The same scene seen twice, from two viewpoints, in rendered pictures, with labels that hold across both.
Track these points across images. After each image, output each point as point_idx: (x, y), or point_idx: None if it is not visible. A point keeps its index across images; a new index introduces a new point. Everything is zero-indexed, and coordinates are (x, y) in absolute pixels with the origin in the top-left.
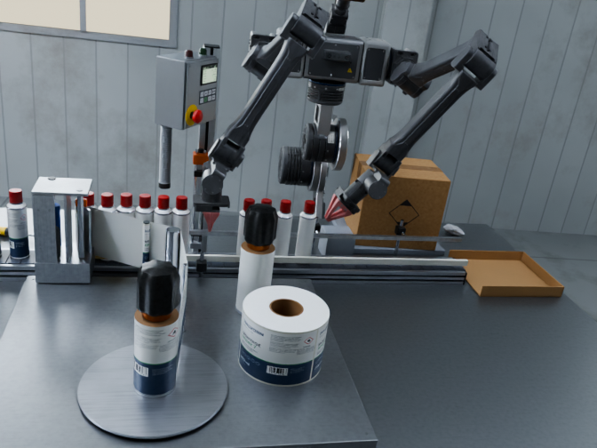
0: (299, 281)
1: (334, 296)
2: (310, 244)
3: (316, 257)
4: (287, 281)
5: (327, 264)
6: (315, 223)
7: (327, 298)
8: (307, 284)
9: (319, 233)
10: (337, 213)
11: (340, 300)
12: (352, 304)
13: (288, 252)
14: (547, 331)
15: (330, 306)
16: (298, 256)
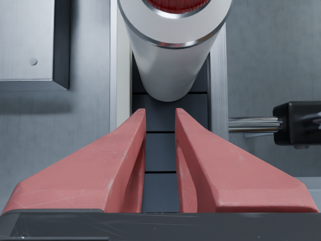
0: (35, 45)
1: (48, 158)
2: (140, 72)
3: (121, 107)
4: (36, 8)
5: (146, 158)
6: (305, 120)
7: (40, 136)
8: (19, 66)
9: (224, 125)
10: (180, 207)
11: (25, 170)
12: (6, 199)
13: (298, 76)
14: None
15: (0, 134)
16: (125, 43)
